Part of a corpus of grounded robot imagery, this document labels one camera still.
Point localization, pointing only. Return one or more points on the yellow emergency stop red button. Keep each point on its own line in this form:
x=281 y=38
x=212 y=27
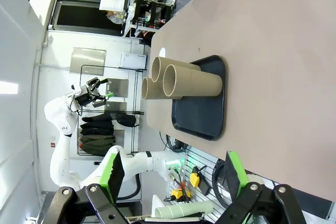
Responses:
x=179 y=195

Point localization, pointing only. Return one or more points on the red wall alarm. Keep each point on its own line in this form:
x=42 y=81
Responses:
x=53 y=144

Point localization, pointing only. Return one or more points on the black metal coat rack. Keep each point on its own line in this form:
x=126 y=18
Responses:
x=131 y=113

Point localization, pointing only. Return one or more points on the tall beige cup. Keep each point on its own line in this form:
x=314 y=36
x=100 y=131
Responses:
x=156 y=69
x=197 y=83
x=152 y=90

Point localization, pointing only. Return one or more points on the black flat device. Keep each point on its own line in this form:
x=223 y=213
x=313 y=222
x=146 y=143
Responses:
x=206 y=186

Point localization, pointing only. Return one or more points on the white wall box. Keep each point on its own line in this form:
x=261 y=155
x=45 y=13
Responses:
x=133 y=61

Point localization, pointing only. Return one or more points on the black plastic tray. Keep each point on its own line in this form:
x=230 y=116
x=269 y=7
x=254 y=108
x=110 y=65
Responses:
x=199 y=119

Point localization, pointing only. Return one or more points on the grey slotted mounting plate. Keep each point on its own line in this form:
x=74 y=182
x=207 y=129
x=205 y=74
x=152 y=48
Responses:
x=202 y=163

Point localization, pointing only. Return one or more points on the large metal wall plate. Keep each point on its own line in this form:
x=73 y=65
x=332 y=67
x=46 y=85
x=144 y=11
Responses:
x=88 y=61

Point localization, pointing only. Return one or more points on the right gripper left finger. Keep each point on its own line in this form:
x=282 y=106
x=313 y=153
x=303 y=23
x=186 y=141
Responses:
x=113 y=176

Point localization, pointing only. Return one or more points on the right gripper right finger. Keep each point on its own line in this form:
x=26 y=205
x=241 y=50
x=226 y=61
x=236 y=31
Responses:
x=233 y=176

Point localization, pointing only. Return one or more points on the person in grey hoodie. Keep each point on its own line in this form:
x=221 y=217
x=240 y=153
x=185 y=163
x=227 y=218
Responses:
x=114 y=17

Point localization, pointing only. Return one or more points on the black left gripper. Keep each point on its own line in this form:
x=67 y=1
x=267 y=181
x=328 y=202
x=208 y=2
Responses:
x=83 y=96

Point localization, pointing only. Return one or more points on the black backpack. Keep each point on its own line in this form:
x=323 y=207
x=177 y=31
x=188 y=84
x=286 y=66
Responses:
x=127 y=120

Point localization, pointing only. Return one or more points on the white scalloped paper coaster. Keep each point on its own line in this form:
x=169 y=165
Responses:
x=162 y=51

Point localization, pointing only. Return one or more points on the black jacket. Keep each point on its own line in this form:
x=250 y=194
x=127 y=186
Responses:
x=97 y=124

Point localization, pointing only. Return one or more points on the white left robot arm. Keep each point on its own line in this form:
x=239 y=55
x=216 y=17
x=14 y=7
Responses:
x=61 y=119

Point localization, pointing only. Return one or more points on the yellow control pendant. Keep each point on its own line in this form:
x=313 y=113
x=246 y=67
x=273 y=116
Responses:
x=195 y=179

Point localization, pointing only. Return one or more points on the olive green jacket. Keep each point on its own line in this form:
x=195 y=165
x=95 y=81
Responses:
x=95 y=144

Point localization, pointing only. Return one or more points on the pale green cylinder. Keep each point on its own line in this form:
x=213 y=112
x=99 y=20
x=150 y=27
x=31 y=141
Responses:
x=183 y=209

